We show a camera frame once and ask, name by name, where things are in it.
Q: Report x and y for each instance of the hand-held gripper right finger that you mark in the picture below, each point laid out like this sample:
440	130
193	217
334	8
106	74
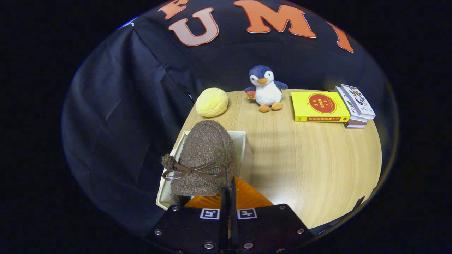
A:
268	229

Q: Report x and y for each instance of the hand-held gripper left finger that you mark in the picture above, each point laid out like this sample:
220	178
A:
190	229

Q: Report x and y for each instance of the cream fabric storage box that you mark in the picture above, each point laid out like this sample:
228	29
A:
248	155

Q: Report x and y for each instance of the brown fuzzy shoe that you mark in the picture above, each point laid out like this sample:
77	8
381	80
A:
208	148

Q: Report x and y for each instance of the round yellow bread toy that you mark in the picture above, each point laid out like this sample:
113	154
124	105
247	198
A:
212	102

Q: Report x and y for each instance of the yellow book with red circle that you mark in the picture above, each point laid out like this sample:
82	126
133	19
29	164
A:
319	106

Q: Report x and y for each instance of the blue white penguin plush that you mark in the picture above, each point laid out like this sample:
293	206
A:
267	91

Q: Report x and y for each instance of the white floral cover book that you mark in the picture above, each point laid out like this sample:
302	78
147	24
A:
358	99

